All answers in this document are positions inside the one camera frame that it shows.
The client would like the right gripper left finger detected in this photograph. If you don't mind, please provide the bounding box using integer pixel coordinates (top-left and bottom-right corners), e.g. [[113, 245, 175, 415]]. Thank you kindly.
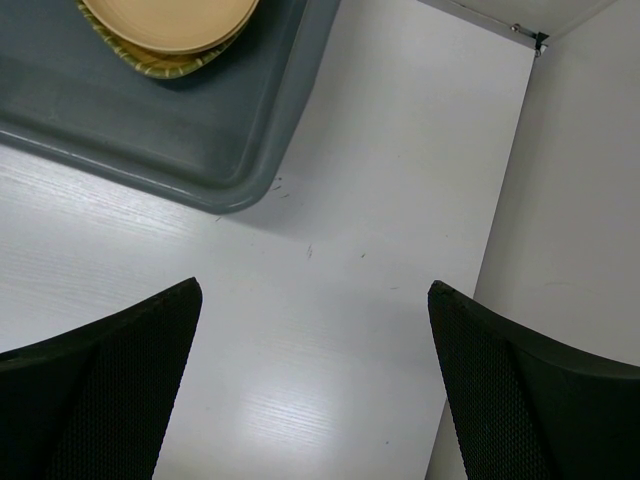
[[1, 278, 202, 479]]

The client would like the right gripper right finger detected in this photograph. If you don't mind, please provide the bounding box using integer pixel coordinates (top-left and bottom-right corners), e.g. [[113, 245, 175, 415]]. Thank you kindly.
[[427, 281, 639, 479]]

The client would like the woven bamboo tray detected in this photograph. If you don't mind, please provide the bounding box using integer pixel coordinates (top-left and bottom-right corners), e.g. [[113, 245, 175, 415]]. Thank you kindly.
[[76, 1, 247, 80]]

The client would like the yellow bear plate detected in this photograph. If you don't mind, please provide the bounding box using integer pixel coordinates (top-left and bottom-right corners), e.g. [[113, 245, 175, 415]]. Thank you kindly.
[[84, 0, 258, 54]]

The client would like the grey plastic bin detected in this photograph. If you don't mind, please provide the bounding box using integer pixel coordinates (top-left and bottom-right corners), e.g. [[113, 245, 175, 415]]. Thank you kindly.
[[1, 1, 339, 215]]

